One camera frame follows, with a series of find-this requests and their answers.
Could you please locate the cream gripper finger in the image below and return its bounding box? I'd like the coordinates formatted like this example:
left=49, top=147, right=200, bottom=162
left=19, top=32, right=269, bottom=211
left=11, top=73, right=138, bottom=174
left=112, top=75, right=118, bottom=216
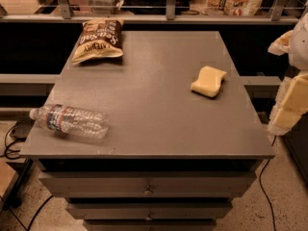
left=268, top=30, right=293, bottom=56
left=268, top=73, right=308, bottom=136

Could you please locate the brown chip bag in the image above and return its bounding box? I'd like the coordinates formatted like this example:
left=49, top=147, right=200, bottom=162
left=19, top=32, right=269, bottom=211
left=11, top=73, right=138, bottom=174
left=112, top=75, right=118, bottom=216
left=72, top=17, right=123, bottom=64

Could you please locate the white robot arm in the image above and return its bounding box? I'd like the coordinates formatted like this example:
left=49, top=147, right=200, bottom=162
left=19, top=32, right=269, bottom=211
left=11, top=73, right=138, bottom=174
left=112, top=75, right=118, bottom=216
left=268, top=14, right=308, bottom=136

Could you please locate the black bag behind glass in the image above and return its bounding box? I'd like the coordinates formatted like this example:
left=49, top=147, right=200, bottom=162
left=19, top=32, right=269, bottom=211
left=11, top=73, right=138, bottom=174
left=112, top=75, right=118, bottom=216
left=121, top=0, right=192, bottom=15

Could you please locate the clear plastic water bottle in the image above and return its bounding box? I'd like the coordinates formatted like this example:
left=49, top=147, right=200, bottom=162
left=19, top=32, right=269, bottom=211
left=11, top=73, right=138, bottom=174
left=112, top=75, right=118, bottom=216
left=29, top=104, right=109, bottom=139

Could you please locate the yellow sponge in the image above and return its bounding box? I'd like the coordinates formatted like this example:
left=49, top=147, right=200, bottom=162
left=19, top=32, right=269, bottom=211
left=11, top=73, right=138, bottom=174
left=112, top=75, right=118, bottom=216
left=191, top=65, right=227, bottom=98

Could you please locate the grey drawer cabinet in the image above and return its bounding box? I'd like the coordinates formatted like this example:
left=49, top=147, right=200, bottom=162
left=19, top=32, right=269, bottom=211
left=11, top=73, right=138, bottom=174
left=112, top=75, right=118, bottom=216
left=21, top=31, right=274, bottom=231

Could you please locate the top drawer knob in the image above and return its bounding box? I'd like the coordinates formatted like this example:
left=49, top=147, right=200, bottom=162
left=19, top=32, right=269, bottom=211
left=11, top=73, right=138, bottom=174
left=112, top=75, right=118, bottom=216
left=143, top=185, right=154, bottom=196

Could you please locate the drawer knob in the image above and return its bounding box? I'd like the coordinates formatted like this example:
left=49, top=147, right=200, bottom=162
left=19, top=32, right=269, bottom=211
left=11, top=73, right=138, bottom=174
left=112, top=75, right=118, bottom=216
left=145, top=212, right=153, bottom=221
left=143, top=185, right=154, bottom=196

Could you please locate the black cable right floor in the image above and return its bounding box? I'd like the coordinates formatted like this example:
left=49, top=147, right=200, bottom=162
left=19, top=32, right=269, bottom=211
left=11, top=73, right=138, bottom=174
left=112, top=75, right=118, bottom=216
left=258, top=135, right=278, bottom=231

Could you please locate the metal railing frame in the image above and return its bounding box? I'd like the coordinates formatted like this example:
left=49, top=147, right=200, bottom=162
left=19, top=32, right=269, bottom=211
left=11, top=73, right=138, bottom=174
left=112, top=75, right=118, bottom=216
left=0, top=0, right=307, bottom=25

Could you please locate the black cables left floor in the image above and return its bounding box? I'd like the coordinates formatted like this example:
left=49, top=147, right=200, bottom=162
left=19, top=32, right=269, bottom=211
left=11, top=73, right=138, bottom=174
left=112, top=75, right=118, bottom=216
left=0, top=117, right=54, bottom=231

